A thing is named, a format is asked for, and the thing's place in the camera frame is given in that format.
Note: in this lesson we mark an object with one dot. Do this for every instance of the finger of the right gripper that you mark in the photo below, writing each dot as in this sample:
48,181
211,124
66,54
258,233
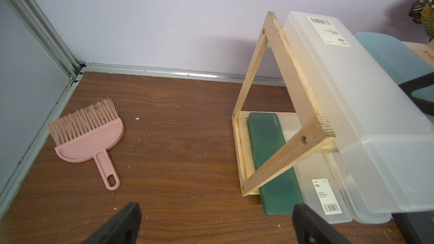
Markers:
425,81

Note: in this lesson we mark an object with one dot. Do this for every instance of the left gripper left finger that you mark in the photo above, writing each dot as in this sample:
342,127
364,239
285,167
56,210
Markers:
122,228

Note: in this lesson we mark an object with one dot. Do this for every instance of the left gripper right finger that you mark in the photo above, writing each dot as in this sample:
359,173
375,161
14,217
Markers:
310,228

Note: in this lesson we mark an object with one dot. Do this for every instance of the teal pencil case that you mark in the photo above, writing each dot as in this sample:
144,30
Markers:
398,60

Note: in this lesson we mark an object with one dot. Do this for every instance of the rounded translucent pencil case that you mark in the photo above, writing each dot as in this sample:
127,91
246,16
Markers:
351,193

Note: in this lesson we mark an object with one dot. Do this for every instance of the translucent labelled pencil case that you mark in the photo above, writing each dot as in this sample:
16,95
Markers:
310,182

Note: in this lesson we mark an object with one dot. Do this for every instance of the tall translucent white pencil case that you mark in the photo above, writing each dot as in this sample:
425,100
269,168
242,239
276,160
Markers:
385,141

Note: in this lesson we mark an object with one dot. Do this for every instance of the black pencil case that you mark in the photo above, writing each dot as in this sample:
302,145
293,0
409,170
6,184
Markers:
416,227

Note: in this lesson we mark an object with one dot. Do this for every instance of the dark green pencil case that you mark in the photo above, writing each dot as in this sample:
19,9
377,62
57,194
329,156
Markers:
274,162

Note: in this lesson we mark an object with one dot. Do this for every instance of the wooden two-tier shelf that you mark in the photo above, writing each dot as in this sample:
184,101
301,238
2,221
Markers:
312,131

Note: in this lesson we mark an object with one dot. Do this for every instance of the pink hand brush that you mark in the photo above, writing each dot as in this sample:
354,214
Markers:
89,133

